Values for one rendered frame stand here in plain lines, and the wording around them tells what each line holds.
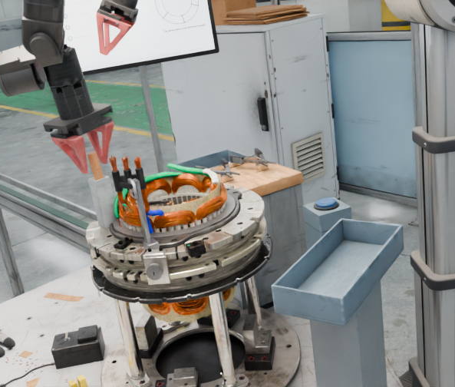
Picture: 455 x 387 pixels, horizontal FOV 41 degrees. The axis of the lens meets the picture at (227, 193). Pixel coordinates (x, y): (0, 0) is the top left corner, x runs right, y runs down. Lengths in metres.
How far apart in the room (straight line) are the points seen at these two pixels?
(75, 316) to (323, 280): 0.73
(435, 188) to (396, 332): 1.63
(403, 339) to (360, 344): 1.70
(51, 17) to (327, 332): 0.62
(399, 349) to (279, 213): 1.38
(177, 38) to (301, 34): 1.44
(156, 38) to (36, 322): 1.03
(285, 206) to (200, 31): 0.96
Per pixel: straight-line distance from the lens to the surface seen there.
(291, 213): 1.34
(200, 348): 1.29
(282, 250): 1.36
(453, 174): 1.12
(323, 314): 0.86
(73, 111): 1.03
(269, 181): 1.29
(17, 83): 1.04
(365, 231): 1.07
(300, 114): 3.48
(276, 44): 3.32
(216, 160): 1.56
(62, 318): 1.53
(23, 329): 1.53
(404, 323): 2.76
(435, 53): 1.08
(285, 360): 1.19
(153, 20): 2.11
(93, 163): 1.08
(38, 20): 0.96
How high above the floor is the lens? 1.49
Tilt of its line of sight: 20 degrees down
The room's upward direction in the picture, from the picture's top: 8 degrees counter-clockwise
